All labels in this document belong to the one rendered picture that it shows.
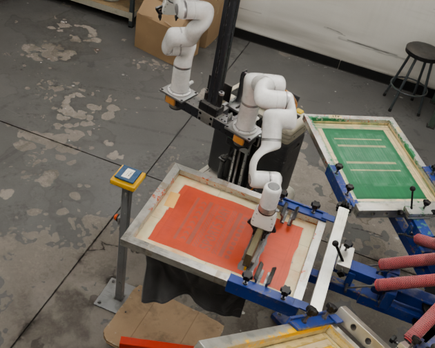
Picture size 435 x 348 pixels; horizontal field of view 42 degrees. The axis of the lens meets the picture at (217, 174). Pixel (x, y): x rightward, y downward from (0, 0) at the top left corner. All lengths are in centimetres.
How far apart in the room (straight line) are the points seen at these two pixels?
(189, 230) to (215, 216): 16
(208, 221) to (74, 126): 231
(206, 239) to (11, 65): 337
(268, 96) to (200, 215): 63
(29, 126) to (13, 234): 116
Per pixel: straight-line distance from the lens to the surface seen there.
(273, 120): 233
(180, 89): 301
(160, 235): 248
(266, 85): 245
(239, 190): 271
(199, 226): 255
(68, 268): 359
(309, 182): 449
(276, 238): 258
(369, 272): 248
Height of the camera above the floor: 275
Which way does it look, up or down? 39 degrees down
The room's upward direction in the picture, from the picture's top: 12 degrees clockwise
